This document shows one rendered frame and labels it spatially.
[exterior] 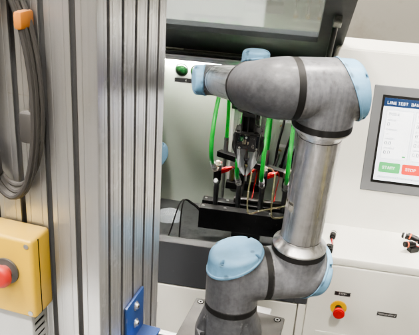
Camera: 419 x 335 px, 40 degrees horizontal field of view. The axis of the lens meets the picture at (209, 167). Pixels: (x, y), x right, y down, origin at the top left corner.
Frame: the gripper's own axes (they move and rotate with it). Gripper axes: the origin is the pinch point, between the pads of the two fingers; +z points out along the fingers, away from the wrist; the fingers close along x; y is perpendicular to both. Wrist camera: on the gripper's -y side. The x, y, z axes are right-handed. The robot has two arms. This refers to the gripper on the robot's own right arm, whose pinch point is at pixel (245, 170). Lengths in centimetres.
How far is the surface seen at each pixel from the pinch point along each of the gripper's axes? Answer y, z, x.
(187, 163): -57, 24, -27
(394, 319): -3, 46, 51
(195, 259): -3.0, 34.3, -13.6
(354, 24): -191, -18, 40
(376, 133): -32, -5, 39
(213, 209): -24.0, 26.4, -11.4
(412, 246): -12, 24, 54
